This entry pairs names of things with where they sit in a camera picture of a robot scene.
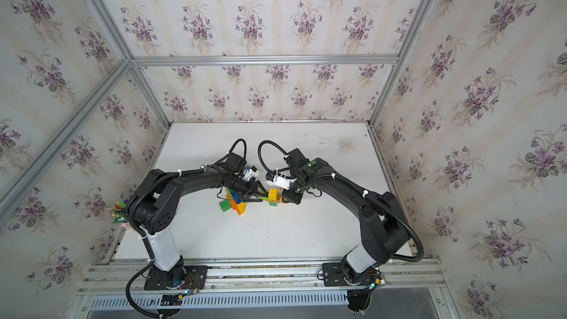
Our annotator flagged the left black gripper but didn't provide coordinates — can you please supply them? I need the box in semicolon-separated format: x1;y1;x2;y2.
227;175;270;202

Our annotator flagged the yellow sloped lego brick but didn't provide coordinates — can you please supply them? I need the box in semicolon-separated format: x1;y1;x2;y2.
237;203;247;216

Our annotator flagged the orange long lego brick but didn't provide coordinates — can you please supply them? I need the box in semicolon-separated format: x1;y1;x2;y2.
230;199;244;215

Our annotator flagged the small green lego brick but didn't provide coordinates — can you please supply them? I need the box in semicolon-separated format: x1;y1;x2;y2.
219;200;233;212

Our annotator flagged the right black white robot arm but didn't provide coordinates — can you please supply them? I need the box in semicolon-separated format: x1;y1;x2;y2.
257;140;425;313

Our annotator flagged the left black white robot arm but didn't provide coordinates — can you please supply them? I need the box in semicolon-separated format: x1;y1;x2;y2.
126;138;268;318

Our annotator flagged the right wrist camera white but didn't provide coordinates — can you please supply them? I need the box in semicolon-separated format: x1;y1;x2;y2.
267;174;296;190

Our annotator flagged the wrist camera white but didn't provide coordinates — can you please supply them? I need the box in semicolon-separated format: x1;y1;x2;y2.
267;174;296;190
242;165;260;182

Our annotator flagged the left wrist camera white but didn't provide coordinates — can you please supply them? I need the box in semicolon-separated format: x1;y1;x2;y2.
242;165;260;182

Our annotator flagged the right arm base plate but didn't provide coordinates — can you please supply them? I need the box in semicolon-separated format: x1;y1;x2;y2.
317;262;382;287

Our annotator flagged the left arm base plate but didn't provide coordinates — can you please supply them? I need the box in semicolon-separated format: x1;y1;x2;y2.
144;266;209;290

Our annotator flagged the aluminium front rail frame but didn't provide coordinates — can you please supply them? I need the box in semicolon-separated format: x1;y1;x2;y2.
65;258;459;318

